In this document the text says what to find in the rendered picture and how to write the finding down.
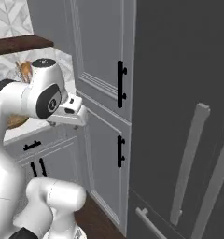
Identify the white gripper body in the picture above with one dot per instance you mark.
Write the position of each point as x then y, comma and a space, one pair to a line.
74, 118

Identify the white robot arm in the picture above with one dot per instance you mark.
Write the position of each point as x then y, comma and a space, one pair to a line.
11, 102

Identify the brown wooden bowl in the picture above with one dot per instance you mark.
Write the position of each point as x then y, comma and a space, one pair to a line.
16, 122

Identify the grey base cupboard door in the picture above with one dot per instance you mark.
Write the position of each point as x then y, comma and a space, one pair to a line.
61, 161
25, 169

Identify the wooden utensils in pot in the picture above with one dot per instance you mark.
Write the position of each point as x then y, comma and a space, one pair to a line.
23, 71

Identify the tall grey cupboard door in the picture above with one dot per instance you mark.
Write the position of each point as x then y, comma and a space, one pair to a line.
98, 40

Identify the dark wooden shelf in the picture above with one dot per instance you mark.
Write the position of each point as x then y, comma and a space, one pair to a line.
17, 44

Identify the dark grey freezer drawer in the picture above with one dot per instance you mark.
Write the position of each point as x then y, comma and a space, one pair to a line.
138, 227

